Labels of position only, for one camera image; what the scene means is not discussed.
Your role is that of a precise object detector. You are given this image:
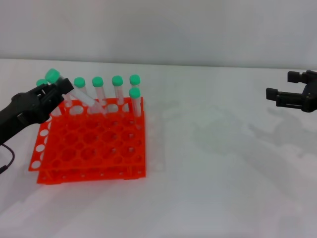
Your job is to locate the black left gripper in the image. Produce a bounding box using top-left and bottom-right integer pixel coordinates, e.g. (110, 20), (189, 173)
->
(0, 78), (75, 144)

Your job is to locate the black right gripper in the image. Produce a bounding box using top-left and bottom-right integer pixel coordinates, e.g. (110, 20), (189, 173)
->
(265, 70), (317, 114)

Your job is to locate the orange plastic test tube rack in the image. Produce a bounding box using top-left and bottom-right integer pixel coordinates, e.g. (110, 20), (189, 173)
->
(28, 96), (147, 185)

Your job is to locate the left gripper cable with plug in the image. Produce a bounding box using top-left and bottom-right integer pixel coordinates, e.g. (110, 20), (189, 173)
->
(0, 144), (16, 175)

